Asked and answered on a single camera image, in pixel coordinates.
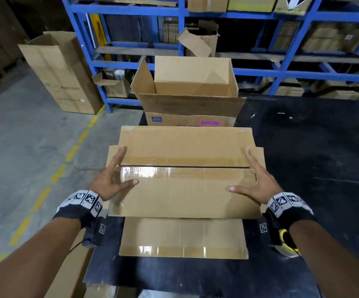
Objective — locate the person's left hand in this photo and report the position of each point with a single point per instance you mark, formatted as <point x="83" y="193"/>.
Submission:
<point x="106" y="183"/>

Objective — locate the person's right hand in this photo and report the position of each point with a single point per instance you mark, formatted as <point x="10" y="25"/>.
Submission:
<point x="264" y="187"/>

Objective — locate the yellow tape dispenser with tape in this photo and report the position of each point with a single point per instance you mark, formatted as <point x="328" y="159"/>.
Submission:
<point x="288" y="245"/>

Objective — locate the taped cardboard sheet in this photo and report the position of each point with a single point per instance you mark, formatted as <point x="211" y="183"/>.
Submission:
<point x="185" y="195"/>

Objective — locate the pink-striped cardboard box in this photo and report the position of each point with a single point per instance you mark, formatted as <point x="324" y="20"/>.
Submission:
<point x="192" y="77"/>

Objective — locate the person's right forearm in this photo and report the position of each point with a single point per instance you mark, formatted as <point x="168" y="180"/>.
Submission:
<point x="337" y="260"/>

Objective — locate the person's left forearm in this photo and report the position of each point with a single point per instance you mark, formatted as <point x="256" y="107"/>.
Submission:
<point x="27" y="263"/>

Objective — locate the small box low shelf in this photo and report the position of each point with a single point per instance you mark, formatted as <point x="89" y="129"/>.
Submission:
<point x="117" y="89"/>

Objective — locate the scrap cardboard sheet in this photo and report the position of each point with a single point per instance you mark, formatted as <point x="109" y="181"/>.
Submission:
<point x="71" y="270"/>

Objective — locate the closed brown cardboard box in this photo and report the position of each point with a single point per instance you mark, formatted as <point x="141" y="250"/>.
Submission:
<point x="288" y="90"/>

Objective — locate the tall brown cardboard box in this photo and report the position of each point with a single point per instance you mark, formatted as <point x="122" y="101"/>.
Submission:
<point x="61" y="74"/>

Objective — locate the wide brown cardboard box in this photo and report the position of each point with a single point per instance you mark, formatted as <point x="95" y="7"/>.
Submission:
<point x="340" y="94"/>

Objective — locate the torn box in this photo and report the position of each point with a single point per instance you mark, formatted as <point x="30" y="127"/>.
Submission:
<point x="198" y="43"/>

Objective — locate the cardboard box with yellow band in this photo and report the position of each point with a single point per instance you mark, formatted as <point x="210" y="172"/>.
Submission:
<point x="251" y="3"/>

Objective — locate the cardboard box with red print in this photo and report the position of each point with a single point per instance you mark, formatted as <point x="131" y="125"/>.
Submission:
<point x="207" y="3"/>

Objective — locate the right wristband with marker tags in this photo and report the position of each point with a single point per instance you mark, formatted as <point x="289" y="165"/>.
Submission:
<point x="291" y="207"/>

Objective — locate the wristband with marker tags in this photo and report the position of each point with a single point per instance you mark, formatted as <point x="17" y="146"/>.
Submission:
<point x="77" y="207"/>
<point x="291" y="207"/>

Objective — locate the left wristband with marker tags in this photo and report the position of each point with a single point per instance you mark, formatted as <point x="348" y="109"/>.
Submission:
<point x="77" y="207"/>

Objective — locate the wooden shelf plank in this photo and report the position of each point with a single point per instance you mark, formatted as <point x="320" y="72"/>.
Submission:
<point x="130" y="51"/>

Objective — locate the stack of shelved brown boxes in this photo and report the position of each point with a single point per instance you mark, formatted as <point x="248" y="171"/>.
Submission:
<point x="328" y="37"/>

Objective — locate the blue metal storage rack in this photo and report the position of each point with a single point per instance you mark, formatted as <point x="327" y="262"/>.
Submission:
<point x="136" y="9"/>

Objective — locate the thin shelf board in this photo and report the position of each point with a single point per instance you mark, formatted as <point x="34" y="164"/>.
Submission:
<point x="145" y="2"/>

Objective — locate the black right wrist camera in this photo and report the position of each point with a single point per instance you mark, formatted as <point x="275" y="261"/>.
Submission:
<point x="264" y="228"/>

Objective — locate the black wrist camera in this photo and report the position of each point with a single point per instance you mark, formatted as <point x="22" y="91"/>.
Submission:
<point x="97" y="232"/>
<point x="264" y="228"/>

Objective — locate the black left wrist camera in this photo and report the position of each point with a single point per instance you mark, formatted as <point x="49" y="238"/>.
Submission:
<point x="97" y="232"/>

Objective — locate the yellow rack guard post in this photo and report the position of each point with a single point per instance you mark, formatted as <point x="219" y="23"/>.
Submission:
<point x="98" y="27"/>

